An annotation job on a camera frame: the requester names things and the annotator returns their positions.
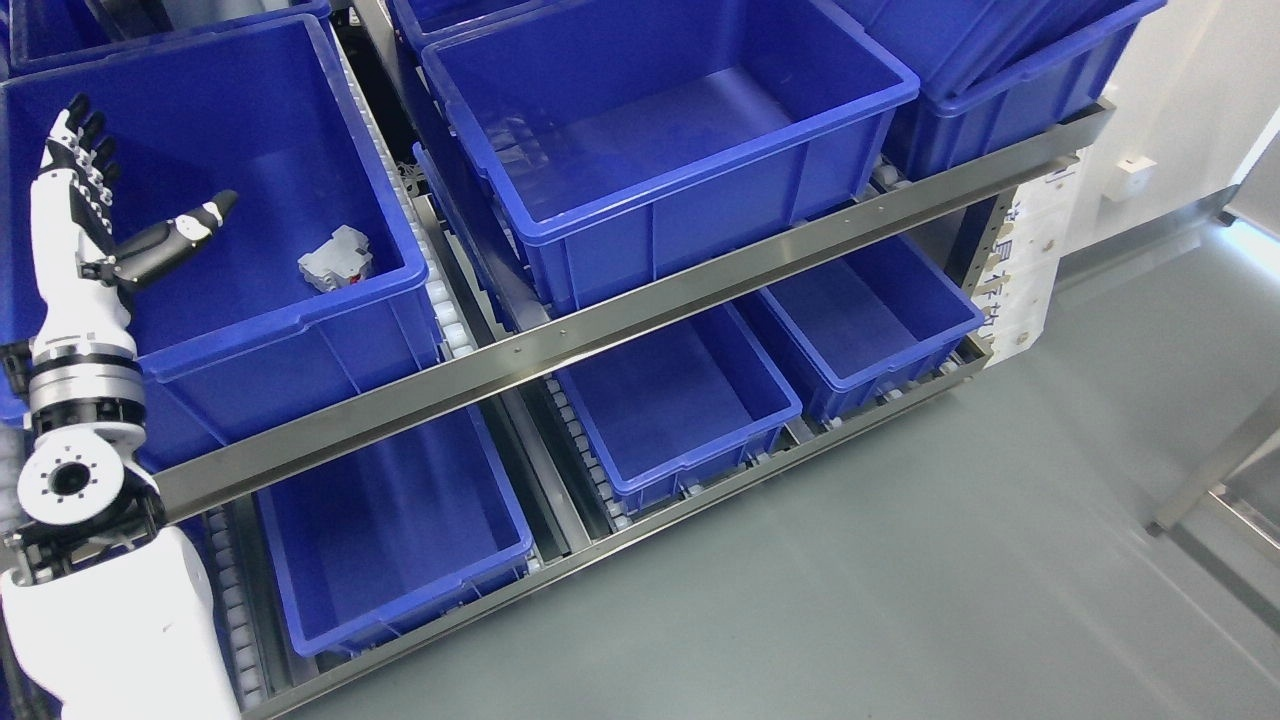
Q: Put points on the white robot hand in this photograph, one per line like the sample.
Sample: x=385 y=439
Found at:
x=72 y=225

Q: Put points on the grey circuit breaker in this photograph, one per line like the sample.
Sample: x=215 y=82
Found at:
x=339 y=262

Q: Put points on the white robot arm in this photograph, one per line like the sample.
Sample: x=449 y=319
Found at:
x=110 y=608

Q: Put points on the steel shelf rack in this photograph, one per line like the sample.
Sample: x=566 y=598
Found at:
x=544 y=345

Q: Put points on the blue bin upper left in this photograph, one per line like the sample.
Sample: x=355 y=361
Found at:
x=234 y=342

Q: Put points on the blue bin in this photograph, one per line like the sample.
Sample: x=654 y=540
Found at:
x=234 y=342
x=993 y=73
x=625 y=141
x=849 y=331
x=679 y=406
x=375 y=544

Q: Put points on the blue bin lower left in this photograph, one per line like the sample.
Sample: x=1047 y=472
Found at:
x=375 y=544

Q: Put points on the blue bin upper middle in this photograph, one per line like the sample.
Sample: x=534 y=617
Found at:
x=625 y=141

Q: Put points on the blue bin lower middle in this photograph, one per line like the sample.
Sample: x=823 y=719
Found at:
x=679 y=406

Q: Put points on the blue bin lower right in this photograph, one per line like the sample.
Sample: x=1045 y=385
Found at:
x=849 y=331

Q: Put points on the blue bin upper right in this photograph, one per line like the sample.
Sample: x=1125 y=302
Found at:
x=993 y=73

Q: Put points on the white labelled side panel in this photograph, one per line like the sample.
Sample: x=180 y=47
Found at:
x=1016 y=285

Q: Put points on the stainless steel table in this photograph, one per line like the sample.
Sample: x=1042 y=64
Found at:
x=1208 y=487

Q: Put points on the white wall box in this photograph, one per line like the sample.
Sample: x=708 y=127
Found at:
x=1128 y=178

